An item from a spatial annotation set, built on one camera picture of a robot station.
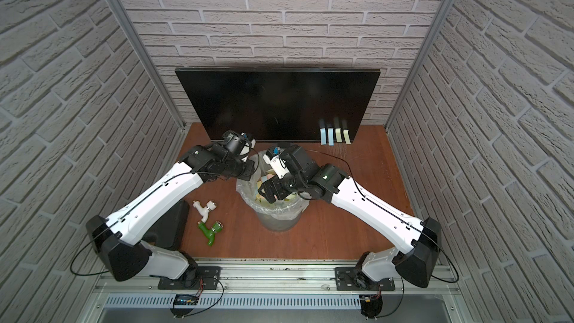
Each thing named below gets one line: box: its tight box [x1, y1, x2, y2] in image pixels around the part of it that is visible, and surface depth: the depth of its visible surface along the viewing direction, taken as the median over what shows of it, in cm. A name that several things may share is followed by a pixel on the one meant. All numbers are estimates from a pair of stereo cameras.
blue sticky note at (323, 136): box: [319, 127, 327, 146], surface depth 86 cm
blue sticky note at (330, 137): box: [328, 127, 335, 147], surface depth 87 cm
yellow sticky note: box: [343, 129, 352, 145], surface depth 87 cm
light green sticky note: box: [334, 127, 343, 143], surface depth 86 cm
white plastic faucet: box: [192, 200, 217, 223], surface depth 89 cm
